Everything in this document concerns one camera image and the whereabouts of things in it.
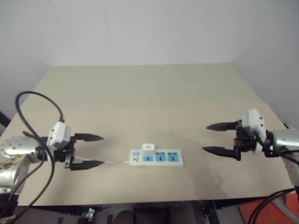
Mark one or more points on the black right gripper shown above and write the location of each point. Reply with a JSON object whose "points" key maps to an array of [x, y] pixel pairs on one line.
{"points": [[245, 143]]}

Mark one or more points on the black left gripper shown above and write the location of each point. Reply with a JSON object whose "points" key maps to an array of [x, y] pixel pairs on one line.
{"points": [[68, 154]]}

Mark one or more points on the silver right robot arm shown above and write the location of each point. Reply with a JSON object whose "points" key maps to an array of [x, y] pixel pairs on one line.
{"points": [[286, 140]]}

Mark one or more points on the white charger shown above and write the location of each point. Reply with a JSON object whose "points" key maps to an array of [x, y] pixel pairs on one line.
{"points": [[147, 150]]}

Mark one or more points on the white blue power strip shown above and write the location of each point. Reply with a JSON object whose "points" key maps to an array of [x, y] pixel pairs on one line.
{"points": [[163, 162]]}

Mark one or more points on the silver metal clamp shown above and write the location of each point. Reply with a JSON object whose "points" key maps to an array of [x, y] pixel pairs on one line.
{"points": [[90, 213]]}

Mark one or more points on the dark brown rounded shape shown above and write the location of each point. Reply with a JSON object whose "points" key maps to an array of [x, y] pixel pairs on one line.
{"points": [[123, 217]]}

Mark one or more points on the black slanted bar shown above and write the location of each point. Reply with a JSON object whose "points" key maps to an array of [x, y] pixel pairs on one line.
{"points": [[4, 119]]}

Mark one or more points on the orange red mat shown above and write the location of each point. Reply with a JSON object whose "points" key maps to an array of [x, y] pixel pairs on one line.
{"points": [[275, 214]]}

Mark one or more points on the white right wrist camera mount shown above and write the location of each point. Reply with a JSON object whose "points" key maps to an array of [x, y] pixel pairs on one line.
{"points": [[251, 123]]}

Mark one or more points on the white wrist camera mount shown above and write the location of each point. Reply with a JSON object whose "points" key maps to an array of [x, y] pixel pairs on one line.
{"points": [[59, 134], [251, 123]]}

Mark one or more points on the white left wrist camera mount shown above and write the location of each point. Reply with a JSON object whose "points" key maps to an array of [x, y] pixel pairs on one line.
{"points": [[59, 134]]}

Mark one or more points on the black table frame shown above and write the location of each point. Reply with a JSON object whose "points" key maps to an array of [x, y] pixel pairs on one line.
{"points": [[163, 213]]}

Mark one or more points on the black equipment frame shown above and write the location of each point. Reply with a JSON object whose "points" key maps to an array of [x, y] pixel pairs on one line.
{"points": [[8, 207]]}

